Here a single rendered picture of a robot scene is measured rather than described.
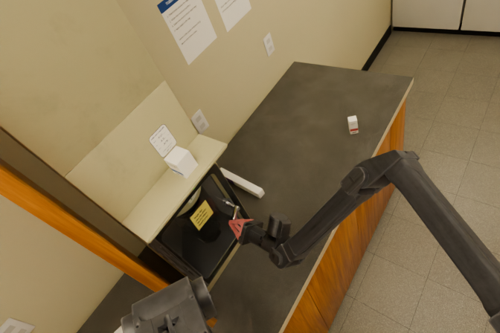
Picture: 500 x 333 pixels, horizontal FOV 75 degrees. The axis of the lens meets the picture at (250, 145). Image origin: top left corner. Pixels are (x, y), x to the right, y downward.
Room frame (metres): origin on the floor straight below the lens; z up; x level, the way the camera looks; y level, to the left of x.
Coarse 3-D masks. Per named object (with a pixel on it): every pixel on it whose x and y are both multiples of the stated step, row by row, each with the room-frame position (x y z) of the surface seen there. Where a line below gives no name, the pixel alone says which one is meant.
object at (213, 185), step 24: (216, 168) 0.72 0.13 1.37; (192, 192) 0.65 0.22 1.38; (216, 192) 0.69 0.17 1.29; (216, 216) 0.66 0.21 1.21; (240, 216) 0.71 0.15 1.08; (168, 240) 0.57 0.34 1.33; (192, 240) 0.59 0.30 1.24; (216, 240) 0.63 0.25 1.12; (192, 264) 0.56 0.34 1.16; (216, 264) 0.60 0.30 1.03
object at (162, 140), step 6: (162, 126) 0.69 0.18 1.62; (156, 132) 0.68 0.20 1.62; (162, 132) 0.69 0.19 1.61; (168, 132) 0.69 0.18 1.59; (150, 138) 0.67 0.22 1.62; (156, 138) 0.67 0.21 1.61; (162, 138) 0.68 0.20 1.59; (168, 138) 0.69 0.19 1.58; (174, 138) 0.70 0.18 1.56; (156, 144) 0.67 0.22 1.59; (162, 144) 0.67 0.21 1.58; (168, 144) 0.68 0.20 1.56; (174, 144) 0.69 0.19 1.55; (156, 150) 0.66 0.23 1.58; (162, 150) 0.67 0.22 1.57; (168, 150) 0.68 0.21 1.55; (162, 156) 0.66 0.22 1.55
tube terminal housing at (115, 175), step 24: (168, 96) 0.73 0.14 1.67; (144, 120) 0.68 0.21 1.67; (168, 120) 0.71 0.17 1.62; (120, 144) 0.63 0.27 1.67; (144, 144) 0.65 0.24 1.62; (96, 168) 0.58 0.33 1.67; (120, 168) 0.60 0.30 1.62; (144, 168) 0.63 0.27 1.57; (168, 168) 0.66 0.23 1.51; (96, 192) 0.56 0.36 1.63; (120, 192) 0.58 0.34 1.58; (144, 192) 0.60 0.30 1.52; (120, 216) 0.55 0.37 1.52
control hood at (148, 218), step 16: (192, 144) 0.70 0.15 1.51; (208, 144) 0.67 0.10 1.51; (224, 144) 0.65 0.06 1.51; (208, 160) 0.62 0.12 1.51; (176, 176) 0.61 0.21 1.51; (192, 176) 0.59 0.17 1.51; (160, 192) 0.59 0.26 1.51; (176, 192) 0.56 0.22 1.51; (144, 208) 0.56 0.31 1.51; (160, 208) 0.53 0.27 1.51; (176, 208) 0.52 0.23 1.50; (128, 224) 0.53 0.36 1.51; (144, 224) 0.51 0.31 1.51; (160, 224) 0.49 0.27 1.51; (144, 240) 0.47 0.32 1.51
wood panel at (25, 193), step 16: (0, 160) 0.71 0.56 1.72; (0, 176) 0.44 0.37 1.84; (16, 176) 0.53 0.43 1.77; (0, 192) 0.43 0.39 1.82; (16, 192) 0.44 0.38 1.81; (32, 192) 0.45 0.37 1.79; (32, 208) 0.43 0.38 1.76; (48, 208) 0.44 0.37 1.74; (64, 208) 0.60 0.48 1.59; (48, 224) 0.43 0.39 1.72; (64, 224) 0.44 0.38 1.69; (80, 224) 0.45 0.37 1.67; (80, 240) 0.43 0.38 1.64; (96, 240) 0.44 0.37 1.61; (112, 240) 0.75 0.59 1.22; (112, 256) 0.44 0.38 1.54; (128, 256) 0.48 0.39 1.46; (128, 272) 0.43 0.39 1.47; (144, 272) 0.44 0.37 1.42; (160, 288) 0.44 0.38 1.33; (208, 320) 0.44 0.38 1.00
